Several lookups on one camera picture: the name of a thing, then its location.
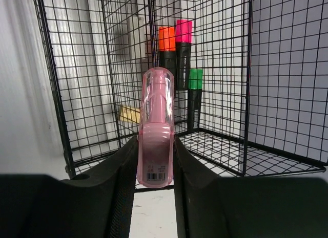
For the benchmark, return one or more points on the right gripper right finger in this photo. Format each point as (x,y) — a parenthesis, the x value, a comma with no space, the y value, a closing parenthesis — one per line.
(208,205)

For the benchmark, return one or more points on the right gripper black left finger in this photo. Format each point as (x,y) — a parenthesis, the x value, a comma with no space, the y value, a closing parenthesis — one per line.
(95,203)

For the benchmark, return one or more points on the pink eraser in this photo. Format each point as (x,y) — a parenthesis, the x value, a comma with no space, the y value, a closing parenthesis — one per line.
(156,129)

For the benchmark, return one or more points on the beige eraser block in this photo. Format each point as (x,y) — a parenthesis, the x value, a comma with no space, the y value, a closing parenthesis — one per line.
(129,114)

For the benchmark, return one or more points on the green highlighter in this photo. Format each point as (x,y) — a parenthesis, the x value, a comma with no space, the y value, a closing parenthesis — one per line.
(194,98)

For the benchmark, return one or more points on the pink highlighter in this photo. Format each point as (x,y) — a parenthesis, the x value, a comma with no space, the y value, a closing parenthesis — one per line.
(183,40)

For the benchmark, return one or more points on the black wire shelf rack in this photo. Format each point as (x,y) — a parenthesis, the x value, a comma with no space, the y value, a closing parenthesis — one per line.
(250,78)

